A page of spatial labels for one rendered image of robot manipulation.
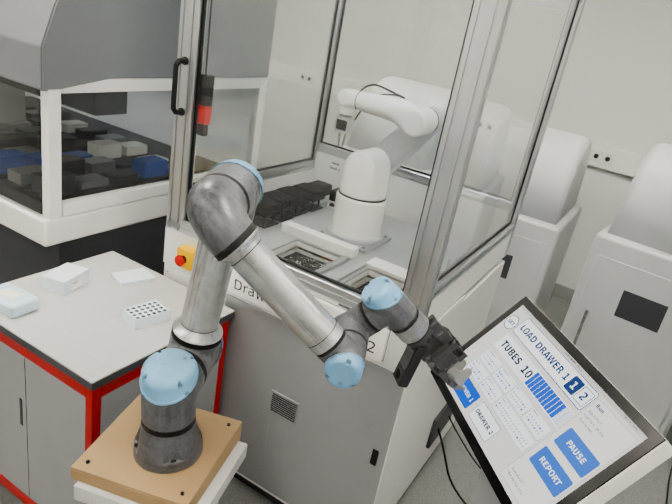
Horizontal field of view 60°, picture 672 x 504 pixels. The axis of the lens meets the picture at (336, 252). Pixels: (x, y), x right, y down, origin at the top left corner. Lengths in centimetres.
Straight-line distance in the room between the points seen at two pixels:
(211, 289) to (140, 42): 133
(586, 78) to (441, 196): 320
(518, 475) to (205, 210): 78
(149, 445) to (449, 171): 97
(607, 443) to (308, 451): 119
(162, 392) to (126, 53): 144
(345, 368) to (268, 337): 93
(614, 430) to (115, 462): 101
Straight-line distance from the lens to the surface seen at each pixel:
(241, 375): 219
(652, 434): 121
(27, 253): 261
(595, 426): 125
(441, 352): 132
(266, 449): 228
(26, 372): 199
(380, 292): 121
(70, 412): 188
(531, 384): 137
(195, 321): 133
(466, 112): 154
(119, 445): 146
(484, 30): 154
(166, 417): 131
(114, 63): 234
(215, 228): 107
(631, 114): 464
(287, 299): 110
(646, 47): 464
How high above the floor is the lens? 177
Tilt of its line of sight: 22 degrees down
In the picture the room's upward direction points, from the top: 11 degrees clockwise
